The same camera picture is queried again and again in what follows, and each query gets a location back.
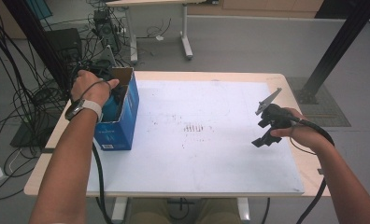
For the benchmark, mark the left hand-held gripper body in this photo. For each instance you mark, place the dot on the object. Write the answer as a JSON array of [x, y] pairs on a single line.
[[106, 59]]

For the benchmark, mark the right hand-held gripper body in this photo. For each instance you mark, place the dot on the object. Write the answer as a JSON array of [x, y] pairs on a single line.
[[278, 116]]

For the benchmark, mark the blue detergent bottle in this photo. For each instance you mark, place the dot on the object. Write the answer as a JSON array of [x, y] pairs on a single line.
[[111, 110]]

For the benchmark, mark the blue cardboard box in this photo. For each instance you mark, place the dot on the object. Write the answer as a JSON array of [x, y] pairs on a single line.
[[124, 130]]

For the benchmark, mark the person's left hand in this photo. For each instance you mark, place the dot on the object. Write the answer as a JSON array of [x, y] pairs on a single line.
[[91, 87]]

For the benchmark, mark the person's right hand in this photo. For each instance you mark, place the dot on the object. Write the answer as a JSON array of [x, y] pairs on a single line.
[[307, 135]]

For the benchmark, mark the black computer tower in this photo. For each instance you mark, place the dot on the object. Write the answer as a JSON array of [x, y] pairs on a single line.
[[106, 31]]

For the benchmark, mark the black box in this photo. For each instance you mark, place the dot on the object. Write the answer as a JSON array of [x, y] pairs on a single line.
[[64, 43]]

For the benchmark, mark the dark grey floor mat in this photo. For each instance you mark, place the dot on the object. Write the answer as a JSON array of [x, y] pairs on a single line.
[[329, 109]]

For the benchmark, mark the small white plug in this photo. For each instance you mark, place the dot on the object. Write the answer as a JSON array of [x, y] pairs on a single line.
[[159, 38]]

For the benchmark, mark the grey tape piece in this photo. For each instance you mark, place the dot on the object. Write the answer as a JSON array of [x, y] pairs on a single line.
[[46, 150], [320, 171]]

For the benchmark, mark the white desk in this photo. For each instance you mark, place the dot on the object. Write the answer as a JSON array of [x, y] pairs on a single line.
[[184, 31]]

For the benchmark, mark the white table mat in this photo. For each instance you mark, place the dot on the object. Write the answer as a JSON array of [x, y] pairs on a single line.
[[189, 168]]

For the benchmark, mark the teal panel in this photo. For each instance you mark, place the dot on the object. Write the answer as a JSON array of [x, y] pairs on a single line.
[[39, 7]]

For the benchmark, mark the person's right leg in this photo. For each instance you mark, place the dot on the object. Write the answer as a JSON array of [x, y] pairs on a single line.
[[217, 213]]

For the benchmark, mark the person's leg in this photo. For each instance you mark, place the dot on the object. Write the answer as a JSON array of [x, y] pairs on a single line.
[[217, 213], [150, 213]]

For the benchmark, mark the black floor plate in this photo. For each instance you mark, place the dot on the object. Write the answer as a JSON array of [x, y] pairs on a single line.
[[27, 137]]

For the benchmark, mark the person's left leg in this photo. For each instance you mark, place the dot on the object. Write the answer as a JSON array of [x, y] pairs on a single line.
[[150, 213]]

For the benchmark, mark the black metal frame post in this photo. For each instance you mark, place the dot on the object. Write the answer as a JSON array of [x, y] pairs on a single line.
[[33, 31], [345, 34]]

